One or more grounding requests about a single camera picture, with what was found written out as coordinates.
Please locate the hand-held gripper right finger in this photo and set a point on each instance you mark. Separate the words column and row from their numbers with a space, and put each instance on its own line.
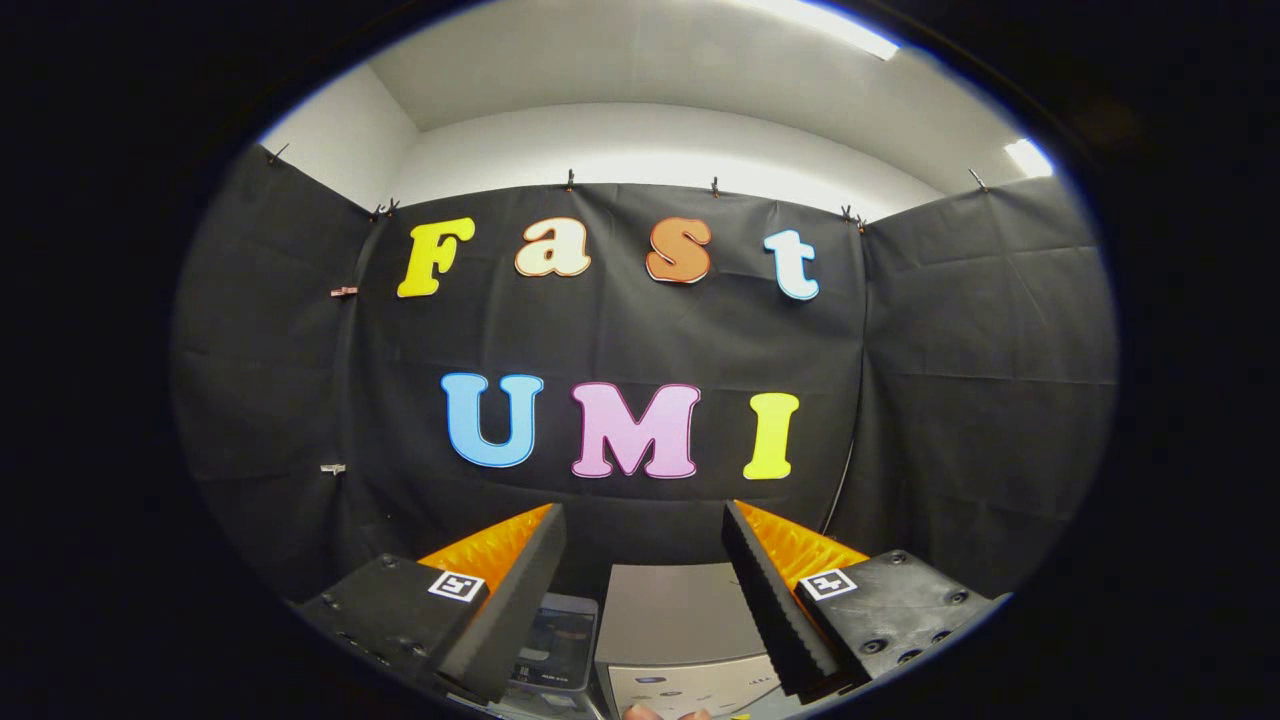
column 775, row 610

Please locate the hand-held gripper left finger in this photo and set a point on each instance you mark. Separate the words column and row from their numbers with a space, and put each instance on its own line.
column 510, row 610

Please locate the silver box appliance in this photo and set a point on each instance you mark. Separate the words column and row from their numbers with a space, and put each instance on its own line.
column 670, row 610

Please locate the black backdrop cloth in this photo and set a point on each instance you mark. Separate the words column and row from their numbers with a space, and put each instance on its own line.
column 620, row 330

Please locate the row of black clips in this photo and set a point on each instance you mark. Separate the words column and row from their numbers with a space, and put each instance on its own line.
column 570, row 181

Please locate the small ceiling light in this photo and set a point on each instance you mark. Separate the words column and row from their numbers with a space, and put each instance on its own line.
column 1030, row 158

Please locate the long ceiling light strip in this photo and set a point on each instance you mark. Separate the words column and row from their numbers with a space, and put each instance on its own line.
column 840, row 25

